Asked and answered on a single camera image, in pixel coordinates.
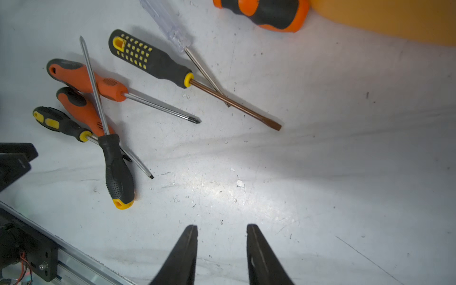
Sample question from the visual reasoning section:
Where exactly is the clear handle screwdriver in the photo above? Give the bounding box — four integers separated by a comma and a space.
140, 0, 225, 96

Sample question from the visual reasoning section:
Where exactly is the small black yellow screwdriver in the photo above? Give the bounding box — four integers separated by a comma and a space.
32, 106, 155, 180

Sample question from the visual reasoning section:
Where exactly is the yellow storage box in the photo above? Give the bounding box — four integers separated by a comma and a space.
311, 0, 456, 46

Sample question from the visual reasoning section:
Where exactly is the orange black screwdriver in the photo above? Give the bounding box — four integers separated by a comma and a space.
56, 87, 133, 163
46, 58, 201, 124

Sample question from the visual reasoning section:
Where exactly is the long black yellow screwdriver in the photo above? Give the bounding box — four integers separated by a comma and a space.
79, 36, 135, 210

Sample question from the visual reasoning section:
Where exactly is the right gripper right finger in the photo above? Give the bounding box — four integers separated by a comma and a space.
247, 224, 294, 285

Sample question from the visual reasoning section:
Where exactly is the small orange screwdriver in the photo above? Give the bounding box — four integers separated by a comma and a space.
213, 0, 311, 33

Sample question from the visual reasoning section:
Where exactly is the black yellow dotted screwdriver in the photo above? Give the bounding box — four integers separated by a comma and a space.
108, 29, 281, 131

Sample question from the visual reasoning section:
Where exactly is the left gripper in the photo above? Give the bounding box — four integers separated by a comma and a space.
1, 142, 38, 191

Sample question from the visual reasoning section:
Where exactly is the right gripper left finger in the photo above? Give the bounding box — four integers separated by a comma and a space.
150, 225, 198, 285

